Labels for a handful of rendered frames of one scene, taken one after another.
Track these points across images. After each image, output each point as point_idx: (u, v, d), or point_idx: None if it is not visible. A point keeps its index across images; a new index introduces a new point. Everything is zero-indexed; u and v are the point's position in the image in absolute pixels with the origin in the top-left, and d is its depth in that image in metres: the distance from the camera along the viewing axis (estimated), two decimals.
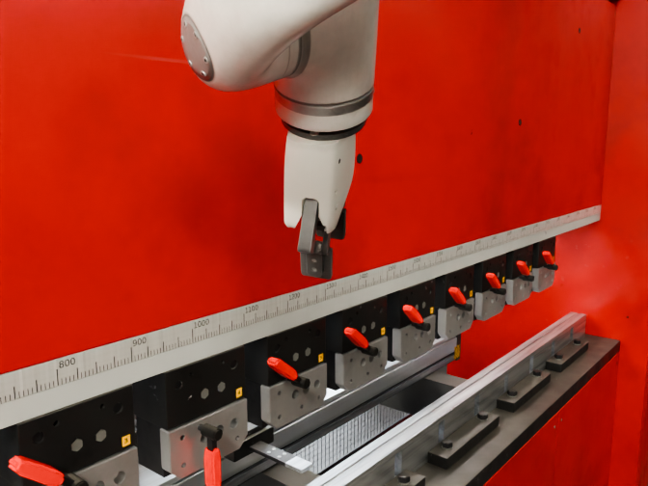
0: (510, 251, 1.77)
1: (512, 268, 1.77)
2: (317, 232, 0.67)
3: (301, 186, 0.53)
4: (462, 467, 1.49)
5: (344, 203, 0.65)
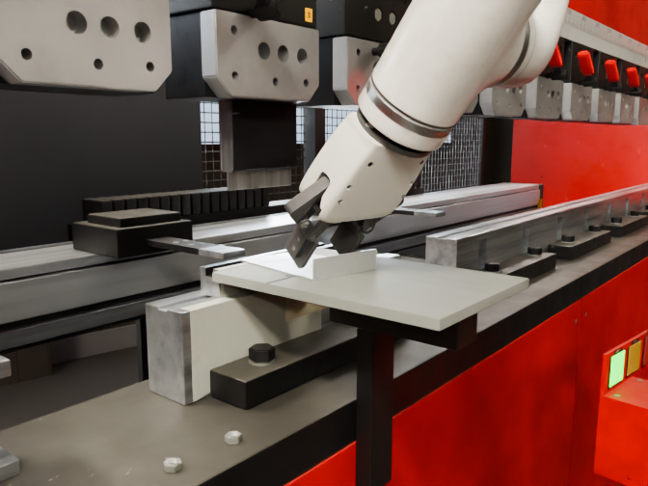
0: (618, 60, 1.63)
1: (620, 79, 1.63)
2: (332, 238, 0.67)
3: (328, 159, 0.54)
4: (587, 258, 1.34)
5: (367, 232, 0.64)
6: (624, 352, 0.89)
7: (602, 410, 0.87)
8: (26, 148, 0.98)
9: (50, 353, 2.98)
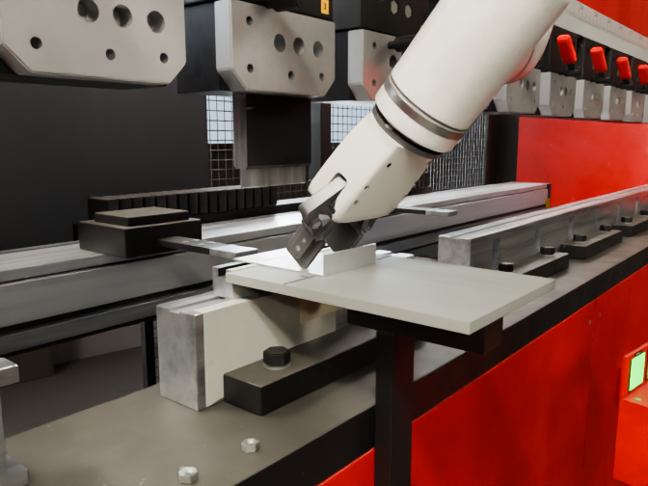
0: (630, 57, 1.60)
1: (631, 76, 1.61)
2: (327, 237, 0.67)
3: (344, 160, 0.55)
4: (600, 258, 1.32)
5: (365, 231, 0.65)
6: (644, 354, 0.87)
7: (621, 414, 0.84)
8: (30, 146, 0.96)
9: (52, 354, 2.96)
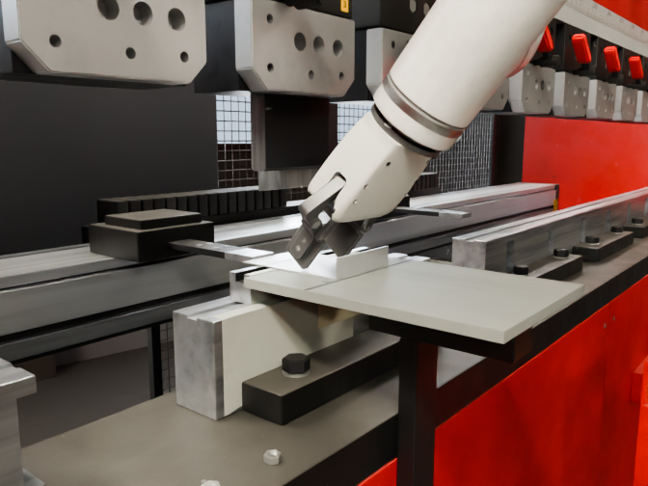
0: (640, 57, 1.59)
1: None
2: (326, 238, 0.67)
3: (343, 159, 0.55)
4: (612, 260, 1.31)
5: (365, 231, 0.65)
6: None
7: (642, 420, 0.83)
8: (39, 147, 0.95)
9: (54, 355, 2.94)
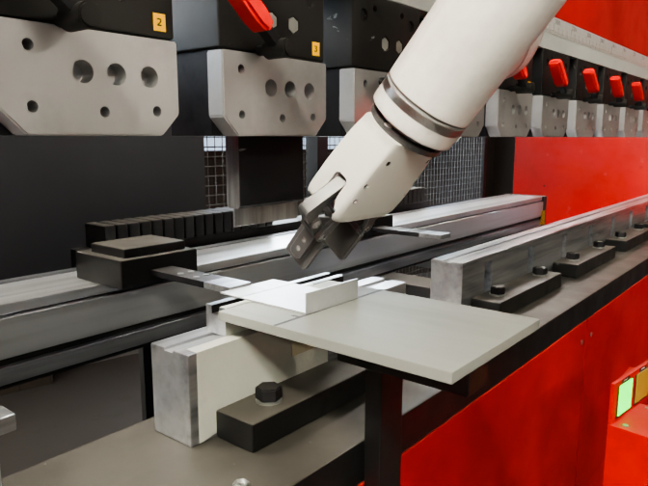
0: (623, 74, 1.62)
1: (624, 93, 1.62)
2: (326, 238, 0.67)
3: (343, 159, 0.55)
4: (592, 277, 1.34)
5: (365, 231, 0.65)
6: (632, 380, 0.88)
7: (609, 440, 0.86)
8: (29, 173, 0.98)
9: None
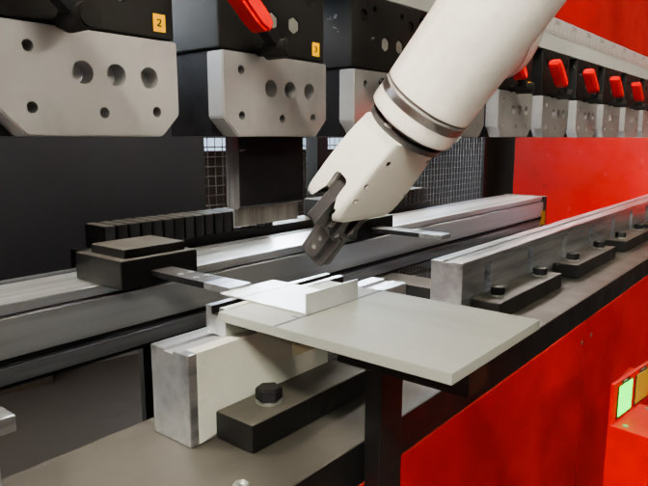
0: (623, 74, 1.62)
1: (624, 93, 1.62)
2: (310, 242, 0.65)
3: (343, 159, 0.55)
4: (592, 277, 1.34)
5: (348, 236, 0.63)
6: (632, 381, 0.88)
7: (609, 440, 0.86)
8: (29, 173, 0.98)
9: None
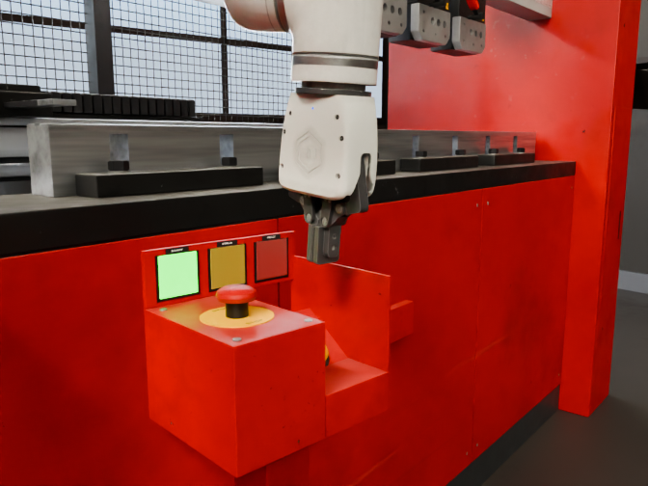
0: None
1: None
2: (312, 257, 0.63)
3: (361, 141, 0.57)
4: None
5: None
6: (193, 254, 0.65)
7: (146, 330, 0.63)
8: None
9: None
